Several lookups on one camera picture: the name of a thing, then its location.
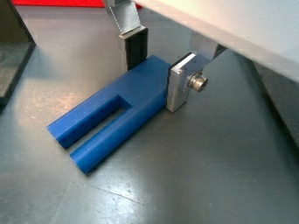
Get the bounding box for gripper 2 silver right finger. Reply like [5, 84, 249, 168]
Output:
[165, 31, 227, 112]

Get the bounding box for gripper 2 silver left finger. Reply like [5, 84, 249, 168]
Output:
[103, 0, 148, 71]

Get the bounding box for red peg board fixture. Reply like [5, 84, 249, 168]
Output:
[11, 0, 144, 9]

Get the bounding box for black curved holder stand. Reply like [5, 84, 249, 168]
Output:
[0, 0, 35, 107]

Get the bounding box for blue square-circle two-prong object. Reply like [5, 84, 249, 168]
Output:
[48, 56, 169, 173]

